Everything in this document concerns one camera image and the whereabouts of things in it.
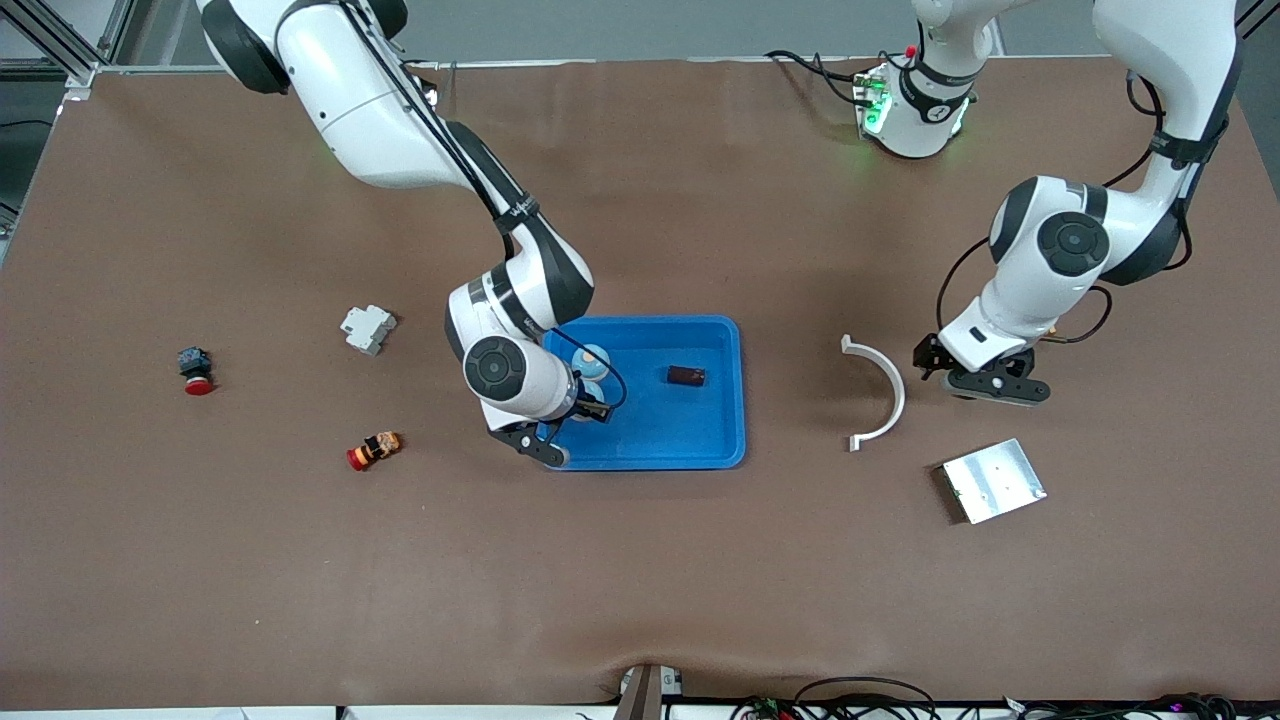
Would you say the blue plastic tray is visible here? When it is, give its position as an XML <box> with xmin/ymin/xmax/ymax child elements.
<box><xmin>540</xmin><ymin>316</ymin><xmax>748</xmax><ymax>472</ymax></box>

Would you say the silver metal plate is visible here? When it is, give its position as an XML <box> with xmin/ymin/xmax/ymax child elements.
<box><xmin>940</xmin><ymin>437</ymin><xmax>1049</xmax><ymax>526</ymax></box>

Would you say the red yellow emergency stop button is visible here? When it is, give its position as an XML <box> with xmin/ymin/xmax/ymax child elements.
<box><xmin>346</xmin><ymin>430</ymin><xmax>404</xmax><ymax>473</ymax></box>

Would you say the white circuit breaker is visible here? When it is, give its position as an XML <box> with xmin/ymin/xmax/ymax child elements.
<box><xmin>340</xmin><ymin>305</ymin><xmax>398</xmax><ymax>357</ymax></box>

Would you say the red mushroom push button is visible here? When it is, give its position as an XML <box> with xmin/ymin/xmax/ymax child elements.
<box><xmin>177</xmin><ymin>346</ymin><xmax>215</xmax><ymax>397</ymax></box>

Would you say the white curved bracket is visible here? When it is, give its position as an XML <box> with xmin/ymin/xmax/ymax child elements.
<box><xmin>840</xmin><ymin>334</ymin><xmax>907</xmax><ymax>453</ymax></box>

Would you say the camera mount post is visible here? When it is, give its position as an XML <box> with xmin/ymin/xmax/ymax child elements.
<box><xmin>613</xmin><ymin>664</ymin><xmax>686</xmax><ymax>720</ymax></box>

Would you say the black looped cable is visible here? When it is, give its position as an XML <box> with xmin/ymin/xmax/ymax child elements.
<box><xmin>793</xmin><ymin>677</ymin><xmax>939</xmax><ymax>720</ymax></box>

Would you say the black base cable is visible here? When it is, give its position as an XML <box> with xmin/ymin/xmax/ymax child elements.
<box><xmin>765</xmin><ymin>48</ymin><xmax>863</xmax><ymax>106</ymax></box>

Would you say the aluminium frame strut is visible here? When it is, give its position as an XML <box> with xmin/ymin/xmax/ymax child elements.
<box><xmin>0</xmin><ymin>0</ymin><xmax>136</xmax><ymax>89</ymax></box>

